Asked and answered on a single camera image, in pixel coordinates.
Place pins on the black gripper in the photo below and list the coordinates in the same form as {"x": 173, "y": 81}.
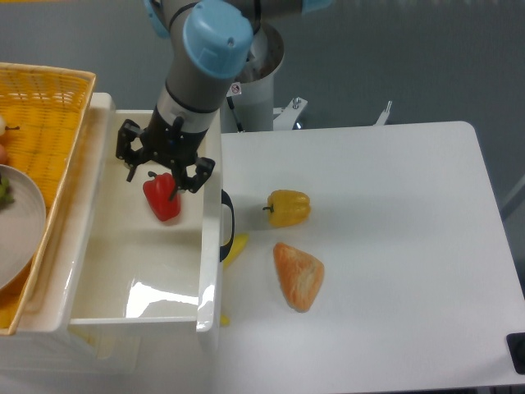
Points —
{"x": 167, "y": 144}

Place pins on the black corner device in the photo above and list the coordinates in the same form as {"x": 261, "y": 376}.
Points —
{"x": 516, "y": 345}

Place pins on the grey plate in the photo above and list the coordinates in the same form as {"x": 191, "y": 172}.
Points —
{"x": 22, "y": 224}

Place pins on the white upper drawer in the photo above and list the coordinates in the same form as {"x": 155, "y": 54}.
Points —
{"x": 138, "y": 271}

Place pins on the yellow bell pepper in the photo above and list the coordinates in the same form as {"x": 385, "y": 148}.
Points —
{"x": 286, "y": 208}

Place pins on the red bell pepper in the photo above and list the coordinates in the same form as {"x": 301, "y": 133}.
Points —
{"x": 161, "y": 193}

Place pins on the white fruit with stem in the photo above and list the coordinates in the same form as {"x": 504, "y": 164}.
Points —
{"x": 5, "y": 127}

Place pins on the yellow banana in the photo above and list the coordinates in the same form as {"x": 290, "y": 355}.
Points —
{"x": 239, "y": 243}

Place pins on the yellow woven basket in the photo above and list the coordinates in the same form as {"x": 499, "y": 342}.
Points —
{"x": 48, "y": 105}

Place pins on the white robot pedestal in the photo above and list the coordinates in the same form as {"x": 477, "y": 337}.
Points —
{"x": 250, "y": 105}

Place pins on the black drawer handle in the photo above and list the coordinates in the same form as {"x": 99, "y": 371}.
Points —
{"x": 225, "y": 249}

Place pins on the green grapes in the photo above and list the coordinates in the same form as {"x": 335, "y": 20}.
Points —
{"x": 6, "y": 197}

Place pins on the orange bread loaf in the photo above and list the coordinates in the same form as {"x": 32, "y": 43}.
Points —
{"x": 300, "y": 275}

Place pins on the pink fruit in basket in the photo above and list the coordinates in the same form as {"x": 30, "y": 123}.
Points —
{"x": 3, "y": 155}

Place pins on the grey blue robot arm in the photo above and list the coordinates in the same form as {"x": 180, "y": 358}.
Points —
{"x": 211, "y": 41}

